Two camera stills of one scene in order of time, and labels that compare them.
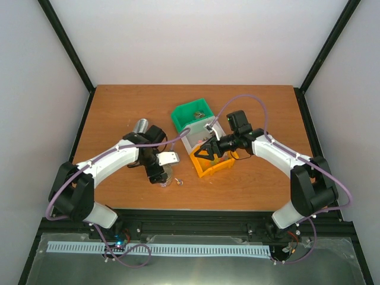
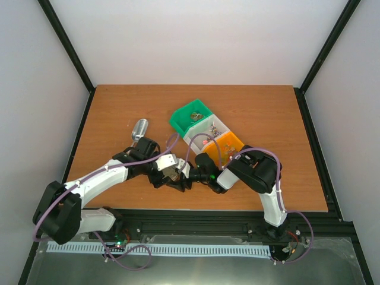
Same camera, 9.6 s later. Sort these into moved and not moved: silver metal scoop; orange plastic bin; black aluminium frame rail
Moved: orange plastic bin
Not moved: silver metal scoop; black aluminium frame rail
